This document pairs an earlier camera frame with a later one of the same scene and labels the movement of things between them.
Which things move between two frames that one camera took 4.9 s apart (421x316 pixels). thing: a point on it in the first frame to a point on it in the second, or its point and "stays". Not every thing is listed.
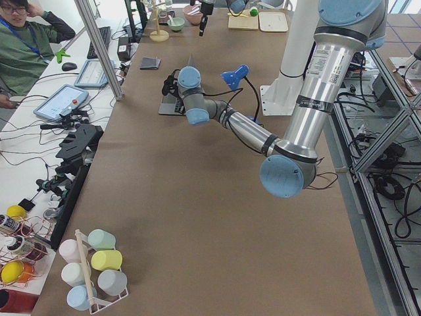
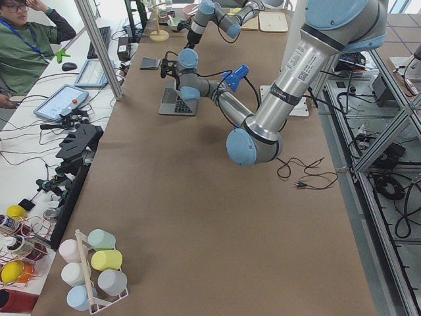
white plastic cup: (73, 274) stays
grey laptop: (172, 105) stays
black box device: (123, 49) stays
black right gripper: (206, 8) to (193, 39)
